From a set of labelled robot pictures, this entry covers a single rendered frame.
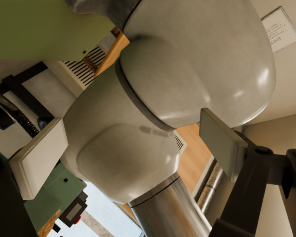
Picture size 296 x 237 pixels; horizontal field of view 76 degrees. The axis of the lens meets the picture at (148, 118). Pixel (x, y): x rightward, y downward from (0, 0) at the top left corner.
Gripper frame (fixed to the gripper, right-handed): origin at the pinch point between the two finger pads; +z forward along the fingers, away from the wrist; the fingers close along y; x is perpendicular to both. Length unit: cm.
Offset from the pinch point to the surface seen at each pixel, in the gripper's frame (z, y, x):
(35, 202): 14.3, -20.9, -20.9
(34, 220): 12.4, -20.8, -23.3
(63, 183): 35, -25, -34
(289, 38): 217, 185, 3
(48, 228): 13.2, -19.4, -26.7
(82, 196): 38, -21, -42
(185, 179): 186, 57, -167
